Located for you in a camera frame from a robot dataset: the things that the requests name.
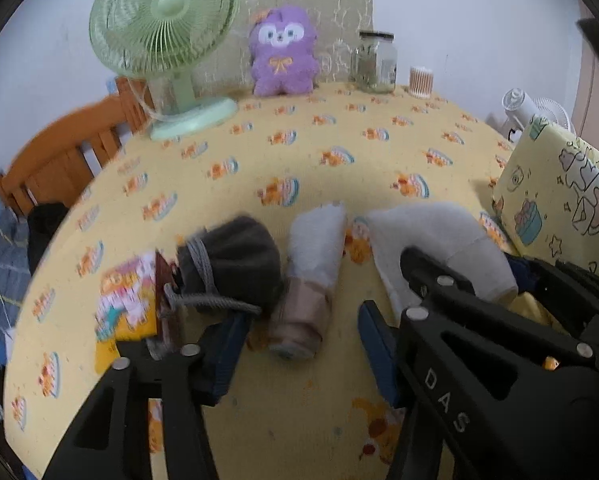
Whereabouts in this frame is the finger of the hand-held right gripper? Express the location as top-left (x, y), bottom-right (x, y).
top-left (399, 246), bottom-right (599, 441)
top-left (509, 255), bottom-right (599, 367)

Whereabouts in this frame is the colourful printed packet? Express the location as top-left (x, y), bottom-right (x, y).
top-left (94, 255), bottom-right (162, 376)

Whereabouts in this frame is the plaid blue bedding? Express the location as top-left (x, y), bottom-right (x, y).
top-left (0, 205), bottom-right (35, 361)

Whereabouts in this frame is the brown rectangular tag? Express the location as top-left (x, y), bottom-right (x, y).
top-left (154, 251), bottom-right (187, 356)

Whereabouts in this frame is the purple plush toy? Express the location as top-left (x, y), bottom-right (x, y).
top-left (248, 5), bottom-right (321, 97)

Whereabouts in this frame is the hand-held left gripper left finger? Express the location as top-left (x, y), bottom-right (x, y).
top-left (42, 312), bottom-right (252, 480)

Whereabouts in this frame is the beige door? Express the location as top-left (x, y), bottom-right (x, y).
top-left (575, 20), bottom-right (599, 133)

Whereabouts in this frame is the white and pink fuzzy sock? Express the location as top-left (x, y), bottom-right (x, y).
top-left (268, 201), bottom-right (349, 361)

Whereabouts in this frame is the cotton swab container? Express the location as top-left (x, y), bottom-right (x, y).
top-left (408, 66), bottom-right (434, 99)

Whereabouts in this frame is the glass jar with dark lid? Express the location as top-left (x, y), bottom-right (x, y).
top-left (352, 31), bottom-right (398, 94)

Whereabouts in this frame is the printed cardboard board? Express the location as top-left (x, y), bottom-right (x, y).
top-left (192, 0), bottom-right (375, 93)

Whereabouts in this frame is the black clothing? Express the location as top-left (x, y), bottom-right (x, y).
top-left (26, 201), bottom-right (70, 276)

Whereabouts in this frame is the white standing fan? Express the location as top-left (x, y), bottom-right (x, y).
top-left (485, 87), bottom-right (575, 143)

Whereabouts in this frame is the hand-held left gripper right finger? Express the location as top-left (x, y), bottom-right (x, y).
top-left (358, 300), bottom-right (453, 480)

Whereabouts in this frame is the grey drawstring pouch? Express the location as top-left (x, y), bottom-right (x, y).
top-left (162, 215), bottom-right (285, 318)

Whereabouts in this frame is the green desk fan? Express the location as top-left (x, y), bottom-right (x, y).
top-left (88, 0), bottom-right (241, 142)

